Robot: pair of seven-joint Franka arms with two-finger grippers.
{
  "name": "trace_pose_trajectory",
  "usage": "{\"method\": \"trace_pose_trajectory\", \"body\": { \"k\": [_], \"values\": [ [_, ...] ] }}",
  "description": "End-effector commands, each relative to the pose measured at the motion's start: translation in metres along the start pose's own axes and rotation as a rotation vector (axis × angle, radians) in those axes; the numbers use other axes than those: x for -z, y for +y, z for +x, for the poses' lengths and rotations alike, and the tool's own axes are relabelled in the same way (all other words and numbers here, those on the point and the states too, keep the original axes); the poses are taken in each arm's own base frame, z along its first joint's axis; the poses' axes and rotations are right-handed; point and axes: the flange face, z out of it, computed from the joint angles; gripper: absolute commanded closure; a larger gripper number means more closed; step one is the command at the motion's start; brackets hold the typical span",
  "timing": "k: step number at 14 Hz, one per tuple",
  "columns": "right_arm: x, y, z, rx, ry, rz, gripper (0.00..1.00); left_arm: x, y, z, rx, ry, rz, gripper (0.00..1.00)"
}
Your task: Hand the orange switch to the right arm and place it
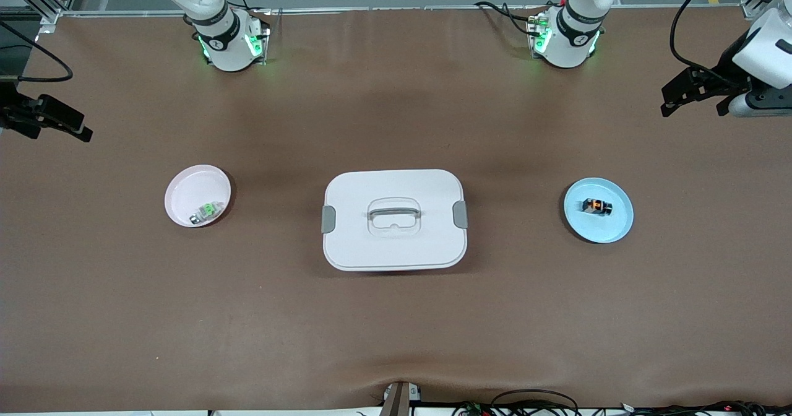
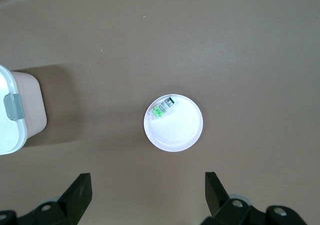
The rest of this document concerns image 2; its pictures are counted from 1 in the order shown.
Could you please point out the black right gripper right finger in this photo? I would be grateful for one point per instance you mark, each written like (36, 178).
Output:
(220, 205)

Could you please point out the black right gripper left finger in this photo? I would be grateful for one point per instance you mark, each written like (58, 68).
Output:
(75, 200)

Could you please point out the pale pink round plate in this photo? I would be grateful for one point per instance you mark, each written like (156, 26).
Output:
(177, 132)

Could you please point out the pink box with white lid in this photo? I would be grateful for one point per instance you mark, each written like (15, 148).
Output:
(10, 125)

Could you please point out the green and clear switch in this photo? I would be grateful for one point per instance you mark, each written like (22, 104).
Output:
(158, 111)

